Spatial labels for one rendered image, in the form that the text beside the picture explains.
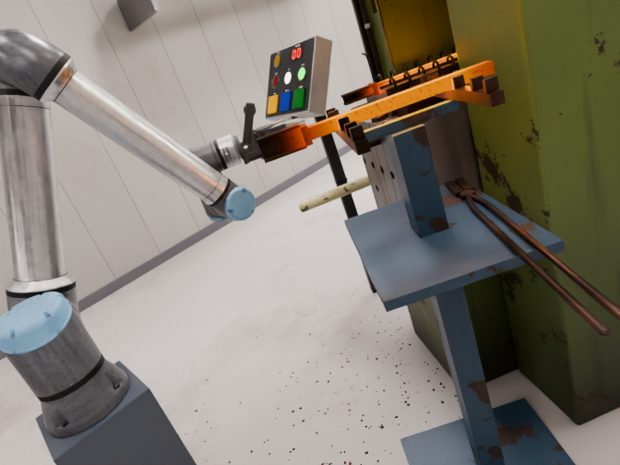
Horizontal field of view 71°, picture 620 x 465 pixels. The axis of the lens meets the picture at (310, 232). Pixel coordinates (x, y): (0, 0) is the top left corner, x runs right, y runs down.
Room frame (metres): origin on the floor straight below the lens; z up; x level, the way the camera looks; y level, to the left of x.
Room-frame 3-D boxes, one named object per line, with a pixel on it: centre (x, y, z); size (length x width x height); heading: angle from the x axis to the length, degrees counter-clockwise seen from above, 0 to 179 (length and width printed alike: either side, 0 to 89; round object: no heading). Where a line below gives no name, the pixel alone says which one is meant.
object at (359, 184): (1.68, -0.21, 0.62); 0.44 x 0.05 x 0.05; 94
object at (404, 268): (0.79, -0.23, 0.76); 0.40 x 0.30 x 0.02; 178
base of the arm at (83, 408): (0.88, 0.62, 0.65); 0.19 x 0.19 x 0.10
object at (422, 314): (1.31, -0.55, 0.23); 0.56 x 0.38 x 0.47; 94
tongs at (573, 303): (0.67, -0.32, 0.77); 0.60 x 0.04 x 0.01; 173
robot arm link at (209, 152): (1.29, 0.22, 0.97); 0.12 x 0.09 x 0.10; 94
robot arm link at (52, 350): (0.89, 0.63, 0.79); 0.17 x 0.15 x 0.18; 28
